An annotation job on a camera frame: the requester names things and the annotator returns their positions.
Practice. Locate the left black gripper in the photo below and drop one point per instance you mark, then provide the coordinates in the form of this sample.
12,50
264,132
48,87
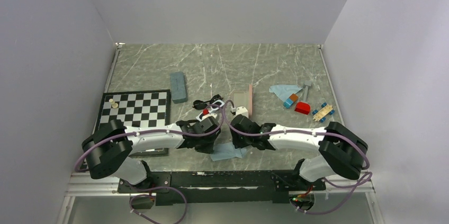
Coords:
208,149

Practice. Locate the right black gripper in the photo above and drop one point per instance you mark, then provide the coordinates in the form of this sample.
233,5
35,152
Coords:
237,143

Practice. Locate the blue cleaning cloth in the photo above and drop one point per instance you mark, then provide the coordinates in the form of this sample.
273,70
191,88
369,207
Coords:
227,151

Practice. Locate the pink glasses case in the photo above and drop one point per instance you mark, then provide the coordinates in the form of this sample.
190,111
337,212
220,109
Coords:
244,99

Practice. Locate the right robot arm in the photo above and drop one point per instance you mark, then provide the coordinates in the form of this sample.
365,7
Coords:
339,150

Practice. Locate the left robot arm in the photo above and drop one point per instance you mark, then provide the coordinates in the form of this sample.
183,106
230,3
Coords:
108,150

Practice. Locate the black sunglasses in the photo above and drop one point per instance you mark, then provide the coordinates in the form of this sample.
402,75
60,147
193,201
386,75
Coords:
200,104

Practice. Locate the grey blue glasses case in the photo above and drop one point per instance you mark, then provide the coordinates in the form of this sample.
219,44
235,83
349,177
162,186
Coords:
178,87

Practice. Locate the black white chessboard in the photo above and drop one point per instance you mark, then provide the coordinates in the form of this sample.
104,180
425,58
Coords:
143,109

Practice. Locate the blue orange toy block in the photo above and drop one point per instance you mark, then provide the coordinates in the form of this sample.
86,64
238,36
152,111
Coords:
290,101

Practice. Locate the red toy block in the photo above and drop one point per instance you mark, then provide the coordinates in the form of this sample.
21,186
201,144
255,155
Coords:
303,107

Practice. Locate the wooden toy car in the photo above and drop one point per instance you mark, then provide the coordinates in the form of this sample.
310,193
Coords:
320,115

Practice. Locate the grey toy hammer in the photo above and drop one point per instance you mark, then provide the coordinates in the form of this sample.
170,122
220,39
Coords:
307,85

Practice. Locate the white frame sunglasses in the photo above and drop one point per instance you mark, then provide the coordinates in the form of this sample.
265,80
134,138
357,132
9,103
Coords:
215,106

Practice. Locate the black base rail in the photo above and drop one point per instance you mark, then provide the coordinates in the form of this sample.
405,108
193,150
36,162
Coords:
276,186

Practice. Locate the aluminium frame rail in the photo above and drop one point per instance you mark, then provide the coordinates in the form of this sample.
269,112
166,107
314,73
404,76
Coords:
82,185

